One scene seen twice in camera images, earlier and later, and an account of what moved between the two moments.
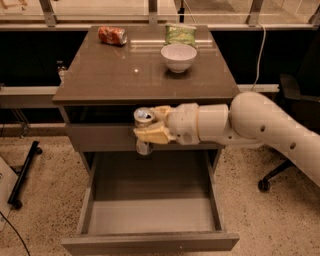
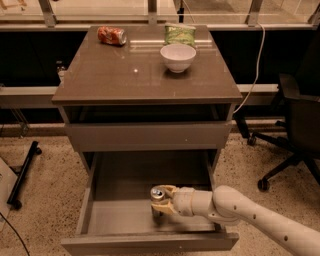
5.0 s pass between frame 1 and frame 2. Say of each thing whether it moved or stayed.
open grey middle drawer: stayed
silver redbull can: moved
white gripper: moved
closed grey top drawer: stayed
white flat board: stayed
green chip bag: stayed
